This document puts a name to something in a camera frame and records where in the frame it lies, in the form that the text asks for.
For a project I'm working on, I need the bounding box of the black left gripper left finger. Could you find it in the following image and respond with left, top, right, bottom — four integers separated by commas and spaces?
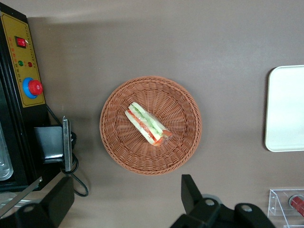
13, 176, 76, 228

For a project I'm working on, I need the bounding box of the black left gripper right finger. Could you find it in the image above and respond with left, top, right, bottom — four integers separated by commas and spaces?
170, 174, 236, 228

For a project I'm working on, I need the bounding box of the triangle sandwich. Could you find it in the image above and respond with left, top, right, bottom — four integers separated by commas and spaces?
124, 101, 173, 146

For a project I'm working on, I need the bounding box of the round brown wicker basket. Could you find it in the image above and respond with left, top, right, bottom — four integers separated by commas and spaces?
99, 75, 203, 176

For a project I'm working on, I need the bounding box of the beige plastic tray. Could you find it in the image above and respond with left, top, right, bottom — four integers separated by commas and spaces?
264, 65, 304, 152

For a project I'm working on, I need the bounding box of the clear acrylic bottle rack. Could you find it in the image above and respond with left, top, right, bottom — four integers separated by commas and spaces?
267, 188, 304, 228

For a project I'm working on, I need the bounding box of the black power cable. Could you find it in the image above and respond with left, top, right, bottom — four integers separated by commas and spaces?
46, 104, 89, 198

